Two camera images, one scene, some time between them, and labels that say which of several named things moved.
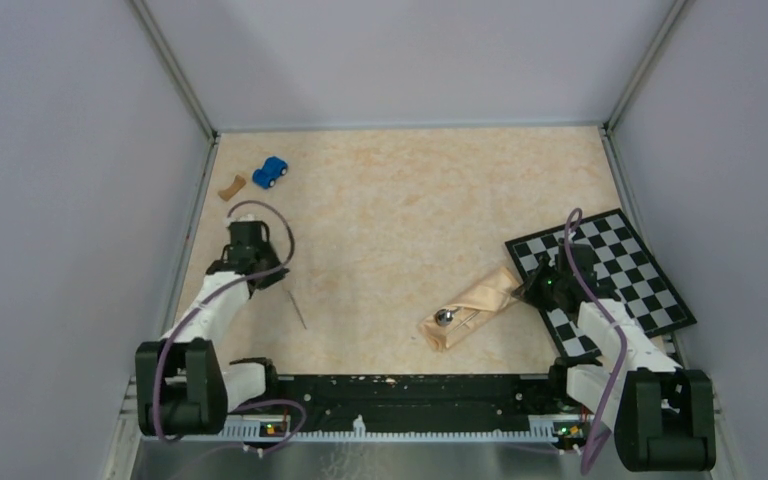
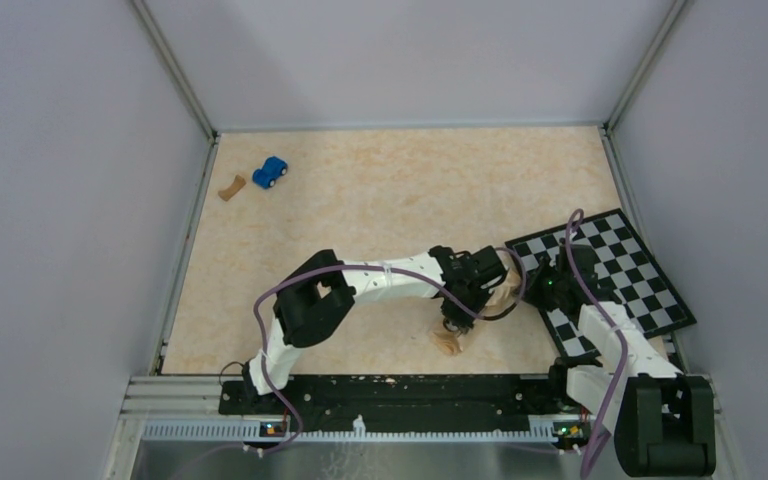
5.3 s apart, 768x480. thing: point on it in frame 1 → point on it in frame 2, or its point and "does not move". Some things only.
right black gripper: [529, 289] does not move
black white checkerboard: [623, 263] does not move
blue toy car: [272, 169] does not move
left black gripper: [272, 278] → [461, 320]
